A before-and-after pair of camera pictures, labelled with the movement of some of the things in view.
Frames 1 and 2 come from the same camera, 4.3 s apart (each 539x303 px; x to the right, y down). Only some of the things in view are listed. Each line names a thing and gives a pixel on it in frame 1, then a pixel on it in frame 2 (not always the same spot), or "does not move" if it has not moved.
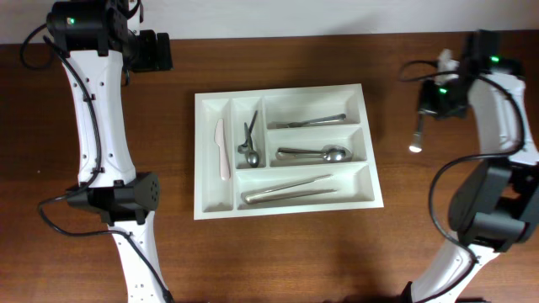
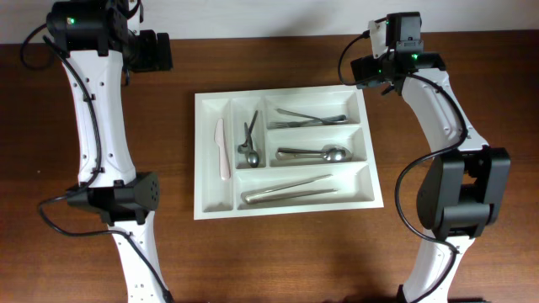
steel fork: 299,124 does not move
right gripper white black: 432,106 -> 360,71
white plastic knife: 219,138 does not move
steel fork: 416,146 -> 299,114
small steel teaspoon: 253,158 does not move
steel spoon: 336,153 does not move
